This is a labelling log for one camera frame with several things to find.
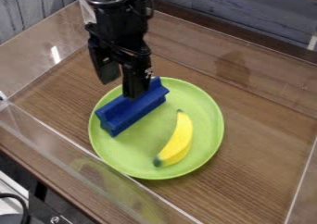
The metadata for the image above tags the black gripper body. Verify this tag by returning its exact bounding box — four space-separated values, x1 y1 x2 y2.
85 0 152 65

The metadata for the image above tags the clear acrylic enclosure wall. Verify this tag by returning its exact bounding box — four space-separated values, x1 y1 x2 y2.
0 3 317 224

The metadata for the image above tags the yellow toy banana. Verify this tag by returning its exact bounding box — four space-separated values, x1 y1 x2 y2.
152 109 192 168

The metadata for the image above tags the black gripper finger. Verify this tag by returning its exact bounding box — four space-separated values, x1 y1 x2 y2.
88 44 120 84
123 64 152 99

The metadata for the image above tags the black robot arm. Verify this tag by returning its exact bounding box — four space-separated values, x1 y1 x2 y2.
85 0 154 99

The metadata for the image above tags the green round plate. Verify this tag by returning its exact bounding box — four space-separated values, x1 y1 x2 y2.
88 77 225 180

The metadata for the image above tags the black cable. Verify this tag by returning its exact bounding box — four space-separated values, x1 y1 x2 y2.
0 193 31 224

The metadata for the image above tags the blue plastic block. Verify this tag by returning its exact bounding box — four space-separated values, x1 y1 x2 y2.
93 77 170 137

